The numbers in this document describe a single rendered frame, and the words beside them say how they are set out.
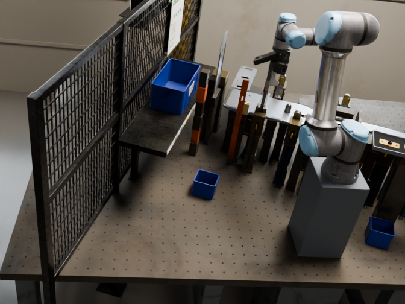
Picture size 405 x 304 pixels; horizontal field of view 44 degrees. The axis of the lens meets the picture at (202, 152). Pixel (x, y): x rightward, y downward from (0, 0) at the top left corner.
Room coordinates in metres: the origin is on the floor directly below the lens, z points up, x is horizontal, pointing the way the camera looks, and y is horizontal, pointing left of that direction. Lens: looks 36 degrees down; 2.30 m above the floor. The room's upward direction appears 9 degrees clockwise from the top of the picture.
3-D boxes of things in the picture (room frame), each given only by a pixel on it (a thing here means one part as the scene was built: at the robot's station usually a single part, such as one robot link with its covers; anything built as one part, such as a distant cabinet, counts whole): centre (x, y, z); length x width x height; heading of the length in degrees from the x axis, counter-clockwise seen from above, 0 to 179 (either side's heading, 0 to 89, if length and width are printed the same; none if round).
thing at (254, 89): (2.51, -0.24, 0.84); 0.12 x 0.07 x 0.28; 170
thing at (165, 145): (2.17, 0.18, 1.02); 0.90 x 0.22 x 0.03; 170
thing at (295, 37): (2.06, -0.32, 1.49); 0.11 x 0.11 x 0.08; 18
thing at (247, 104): (2.19, -0.18, 0.88); 0.04 x 0.04 x 0.37; 80
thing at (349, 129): (1.67, -0.56, 1.27); 0.13 x 0.12 x 0.14; 108
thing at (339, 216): (1.67, -0.57, 0.90); 0.20 x 0.20 x 0.40; 10
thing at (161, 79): (2.19, 0.18, 1.10); 0.30 x 0.17 x 0.13; 171
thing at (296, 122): (2.07, -0.42, 0.88); 0.11 x 0.07 x 0.37; 170
